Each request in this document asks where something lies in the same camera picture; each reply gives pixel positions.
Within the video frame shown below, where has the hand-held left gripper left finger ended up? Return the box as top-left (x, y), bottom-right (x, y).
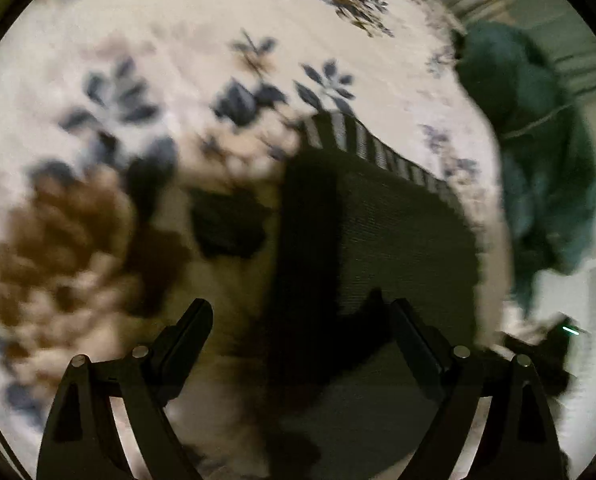
top-left (37, 298), bottom-right (213, 480)

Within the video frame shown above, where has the floral bed quilt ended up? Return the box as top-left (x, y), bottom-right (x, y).
top-left (0, 0), bottom-right (509, 480)

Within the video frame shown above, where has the wide grey-green curtain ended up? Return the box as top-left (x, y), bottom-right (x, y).
top-left (438, 0), bottom-right (596, 97)

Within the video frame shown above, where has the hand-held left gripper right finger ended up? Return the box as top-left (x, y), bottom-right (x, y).
top-left (390, 298), bottom-right (569, 480)

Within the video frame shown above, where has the teal plush blanket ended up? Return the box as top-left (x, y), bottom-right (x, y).
top-left (450, 21), bottom-right (596, 312)

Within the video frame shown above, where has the dark striped sweater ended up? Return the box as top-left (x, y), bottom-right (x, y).
top-left (263, 112), bottom-right (481, 480)

